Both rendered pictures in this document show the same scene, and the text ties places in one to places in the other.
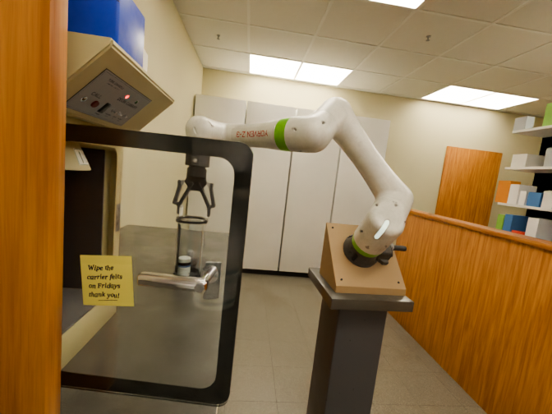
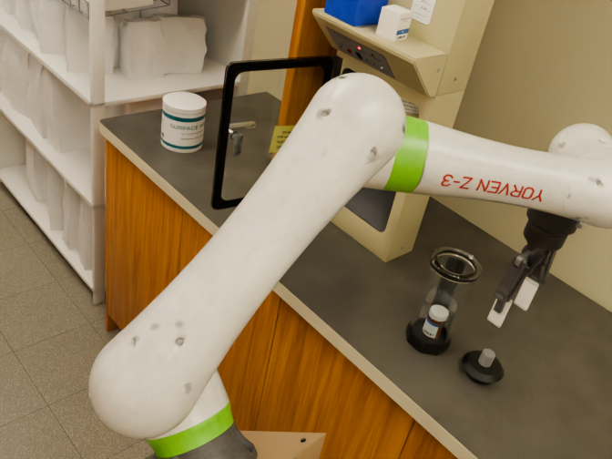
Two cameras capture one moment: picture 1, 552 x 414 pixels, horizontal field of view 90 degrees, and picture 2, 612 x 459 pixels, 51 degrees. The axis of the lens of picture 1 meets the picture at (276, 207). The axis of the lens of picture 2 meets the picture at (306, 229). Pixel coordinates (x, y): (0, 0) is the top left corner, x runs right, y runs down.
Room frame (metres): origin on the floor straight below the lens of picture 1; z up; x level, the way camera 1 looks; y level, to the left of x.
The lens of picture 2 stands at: (1.59, -0.70, 1.92)
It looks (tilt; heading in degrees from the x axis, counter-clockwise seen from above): 34 degrees down; 138
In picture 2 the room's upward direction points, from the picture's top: 12 degrees clockwise
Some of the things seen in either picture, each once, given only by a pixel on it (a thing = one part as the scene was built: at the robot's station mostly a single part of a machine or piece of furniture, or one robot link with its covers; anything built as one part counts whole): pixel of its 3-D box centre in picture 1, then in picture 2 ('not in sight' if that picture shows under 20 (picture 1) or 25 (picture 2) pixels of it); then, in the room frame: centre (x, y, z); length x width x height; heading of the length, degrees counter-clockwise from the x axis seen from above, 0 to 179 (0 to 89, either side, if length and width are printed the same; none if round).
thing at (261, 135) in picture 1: (246, 135); (530, 178); (1.13, 0.15, 1.49); 0.36 x 0.11 x 0.11; 53
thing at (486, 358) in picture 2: not in sight; (484, 363); (1.10, 0.32, 0.97); 0.09 x 0.09 x 0.07
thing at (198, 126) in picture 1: (201, 134); (579, 165); (1.11, 0.32, 1.47); 0.13 x 0.11 x 0.14; 143
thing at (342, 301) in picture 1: (355, 287); not in sight; (1.12, -0.36, 0.92); 0.32 x 0.32 x 0.04; 9
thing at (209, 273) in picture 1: (179, 277); not in sight; (0.36, 0.12, 1.20); 0.10 x 0.05 x 0.03; 89
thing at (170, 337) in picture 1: (137, 270); (270, 134); (0.39, 0.19, 1.19); 0.30 x 0.01 x 0.40; 89
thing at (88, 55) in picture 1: (120, 99); (372, 51); (0.55, 0.32, 1.46); 0.32 x 0.12 x 0.10; 6
